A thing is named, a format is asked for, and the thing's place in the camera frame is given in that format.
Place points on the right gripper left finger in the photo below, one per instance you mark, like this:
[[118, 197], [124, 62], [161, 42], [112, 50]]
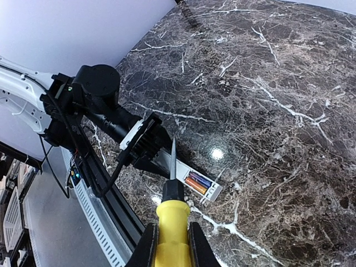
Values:
[[145, 252]]

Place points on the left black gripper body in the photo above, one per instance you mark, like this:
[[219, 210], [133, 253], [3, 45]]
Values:
[[153, 141]]

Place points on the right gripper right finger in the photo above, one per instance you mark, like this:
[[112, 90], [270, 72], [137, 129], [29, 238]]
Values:
[[201, 253]]

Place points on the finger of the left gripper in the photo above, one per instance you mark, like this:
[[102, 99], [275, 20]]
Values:
[[145, 164]]

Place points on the yellow handled screwdriver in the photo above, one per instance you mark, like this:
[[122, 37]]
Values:
[[173, 212]]

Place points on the white remote control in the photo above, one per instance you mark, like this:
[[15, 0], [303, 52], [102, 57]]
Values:
[[189, 176]]

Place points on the orange battery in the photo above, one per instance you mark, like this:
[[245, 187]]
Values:
[[197, 186]]

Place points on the purple battery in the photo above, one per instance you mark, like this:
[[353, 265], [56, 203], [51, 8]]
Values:
[[203, 181]]

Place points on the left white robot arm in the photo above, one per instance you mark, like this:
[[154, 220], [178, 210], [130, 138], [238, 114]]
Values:
[[53, 105]]

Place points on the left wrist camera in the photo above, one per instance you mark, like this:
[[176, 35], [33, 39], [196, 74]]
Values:
[[134, 131]]

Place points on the white slotted cable duct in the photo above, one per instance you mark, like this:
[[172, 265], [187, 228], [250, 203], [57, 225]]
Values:
[[107, 236]]

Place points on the black front table rail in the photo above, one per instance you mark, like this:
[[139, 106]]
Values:
[[111, 194]]

